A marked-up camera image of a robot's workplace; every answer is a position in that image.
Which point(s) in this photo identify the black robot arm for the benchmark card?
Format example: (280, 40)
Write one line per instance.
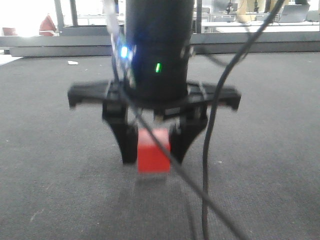
(152, 51)

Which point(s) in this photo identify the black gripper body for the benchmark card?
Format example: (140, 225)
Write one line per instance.
(190, 108)

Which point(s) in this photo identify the dark grey carpet mat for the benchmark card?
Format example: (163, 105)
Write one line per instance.
(62, 178)

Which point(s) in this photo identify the white lab table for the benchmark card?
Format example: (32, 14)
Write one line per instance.
(253, 26)

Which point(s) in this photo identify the red magnetic cube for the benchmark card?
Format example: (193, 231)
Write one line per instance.
(150, 158)

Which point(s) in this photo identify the red object background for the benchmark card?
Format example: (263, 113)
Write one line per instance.
(47, 27)

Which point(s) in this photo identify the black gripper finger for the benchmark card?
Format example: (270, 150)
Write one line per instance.
(126, 135)
(183, 133)

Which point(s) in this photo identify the dark raised platform edge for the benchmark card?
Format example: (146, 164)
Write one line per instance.
(203, 43)

